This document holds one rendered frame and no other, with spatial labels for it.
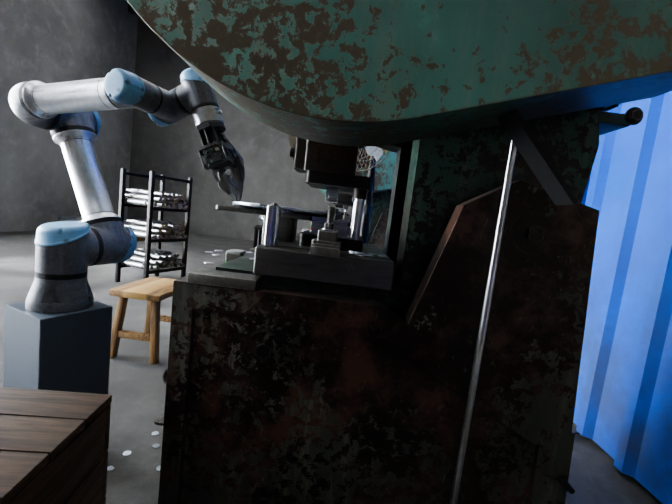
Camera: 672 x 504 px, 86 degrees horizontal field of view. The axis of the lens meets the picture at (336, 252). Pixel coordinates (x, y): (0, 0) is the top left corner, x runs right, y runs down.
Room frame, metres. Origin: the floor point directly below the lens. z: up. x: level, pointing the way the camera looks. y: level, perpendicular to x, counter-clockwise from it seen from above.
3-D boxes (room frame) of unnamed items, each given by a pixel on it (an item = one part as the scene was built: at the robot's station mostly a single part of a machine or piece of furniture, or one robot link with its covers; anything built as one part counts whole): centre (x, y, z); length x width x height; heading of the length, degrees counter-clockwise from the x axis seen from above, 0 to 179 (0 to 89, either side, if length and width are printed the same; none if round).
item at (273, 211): (0.81, 0.15, 0.75); 0.03 x 0.03 x 0.10; 89
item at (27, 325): (0.97, 0.75, 0.23); 0.18 x 0.18 x 0.45; 65
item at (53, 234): (0.98, 0.74, 0.62); 0.13 x 0.12 x 0.14; 164
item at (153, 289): (1.76, 0.88, 0.16); 0.34 x 0.24 x 0.34; 177
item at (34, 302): (0.97, 0.75, 0.50); 0.15 x 0.15 x 0.10
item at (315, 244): (0.81, 0.02, 0.76); 0.17 x 0.06 x 0.10; 179
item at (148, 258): (3.11, 1.59, 0.47); 0.46 x 0.43 x 0.95; 69
